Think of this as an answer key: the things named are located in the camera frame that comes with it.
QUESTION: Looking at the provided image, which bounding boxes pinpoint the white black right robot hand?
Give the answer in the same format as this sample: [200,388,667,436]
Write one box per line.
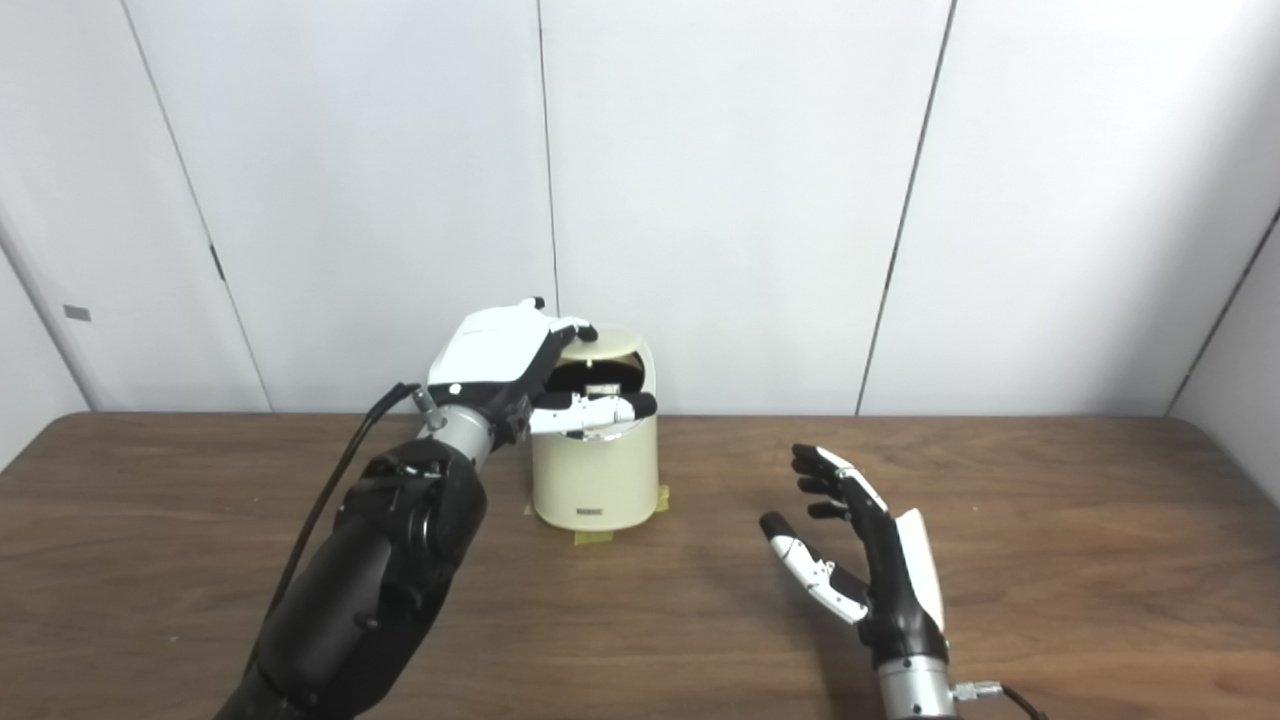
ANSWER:
[758,444,949,669]

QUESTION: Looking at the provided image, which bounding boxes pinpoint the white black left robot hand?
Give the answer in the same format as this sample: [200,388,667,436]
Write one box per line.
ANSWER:
[428,296,659,446]

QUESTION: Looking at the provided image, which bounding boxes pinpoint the cream round bin lid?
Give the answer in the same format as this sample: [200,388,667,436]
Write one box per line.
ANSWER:
[556,330,646,367]

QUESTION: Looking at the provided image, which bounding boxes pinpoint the cream-colored round bin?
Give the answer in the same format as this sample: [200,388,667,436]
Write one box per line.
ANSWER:
[530,328,661,533]

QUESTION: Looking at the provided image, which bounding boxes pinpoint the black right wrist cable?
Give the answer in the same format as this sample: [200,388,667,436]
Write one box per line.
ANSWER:
[950,680,1047,720]

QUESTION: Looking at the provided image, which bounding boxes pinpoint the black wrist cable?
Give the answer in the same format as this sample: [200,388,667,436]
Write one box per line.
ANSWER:
[265,382,441,621]
[950,680,1047,720]

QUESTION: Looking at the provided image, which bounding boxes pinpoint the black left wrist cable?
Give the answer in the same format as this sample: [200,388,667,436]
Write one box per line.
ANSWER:
[265,382,441,621]

